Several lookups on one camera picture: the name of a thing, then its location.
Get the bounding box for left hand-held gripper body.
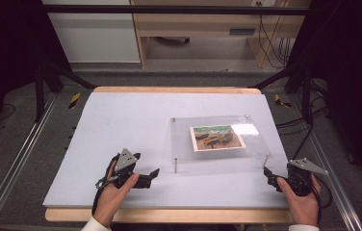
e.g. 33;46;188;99
105;147;140;190

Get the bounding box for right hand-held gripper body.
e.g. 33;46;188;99
286;157;329;197

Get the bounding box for clear acrylic photo frame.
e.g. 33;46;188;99
164;114;272;174

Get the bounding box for boat painting photo print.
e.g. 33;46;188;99
189;124;246;153

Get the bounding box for person's right hand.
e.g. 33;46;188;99
276;175;323;227

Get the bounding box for person's left hand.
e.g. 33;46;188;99
91;160;141;228

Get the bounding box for white foam board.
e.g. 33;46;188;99
42;91;291;210

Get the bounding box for wooden table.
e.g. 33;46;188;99
44;86;295;224

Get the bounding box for person's right white sleeve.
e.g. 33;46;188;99
288;223;321;231

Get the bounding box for person's white sleeve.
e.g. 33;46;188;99
288;223;321;231
80;217;113;231

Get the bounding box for person's left white sleeve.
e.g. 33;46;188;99
80;217;113;231

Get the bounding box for black metal stand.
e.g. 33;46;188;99
34;57;97;123
249;61;316;125

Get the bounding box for black curtain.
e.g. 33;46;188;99
0;0;71;148
284;0;362;198

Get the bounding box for white cabinet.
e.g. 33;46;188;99
41;0;142;64

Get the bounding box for grey desk label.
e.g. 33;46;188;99
228;28;257;37

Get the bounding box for light wooden desk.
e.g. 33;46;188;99
130;0;312;70

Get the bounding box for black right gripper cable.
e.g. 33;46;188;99
291;121;333;210

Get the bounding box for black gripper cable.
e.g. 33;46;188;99
90;153;121;217
291;121;333;210

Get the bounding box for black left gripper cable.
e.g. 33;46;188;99
90;153;121;217

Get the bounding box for aluminium floor rail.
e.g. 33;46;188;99
289;93;362;231
0;91;60;231

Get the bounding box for black floor cable bundle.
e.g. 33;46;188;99
274;76;331;137

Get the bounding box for thin black floor cable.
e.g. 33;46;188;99
0;103;16;122

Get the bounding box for black hanging desk cables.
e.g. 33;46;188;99
255;1;297;69

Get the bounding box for black horizontal frame bar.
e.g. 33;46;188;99
40;4;312;16

